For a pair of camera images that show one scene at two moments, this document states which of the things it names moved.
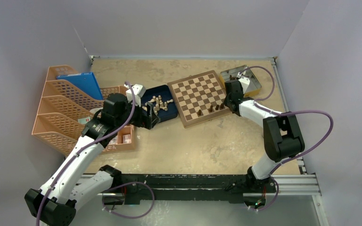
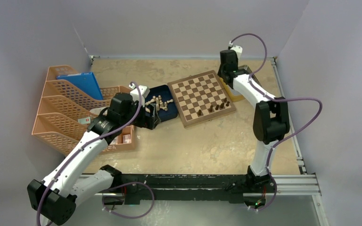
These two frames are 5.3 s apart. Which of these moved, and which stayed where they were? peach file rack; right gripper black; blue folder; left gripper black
Moved: right gripper black
Stayed: peach file rack; blue folder; left gripper black
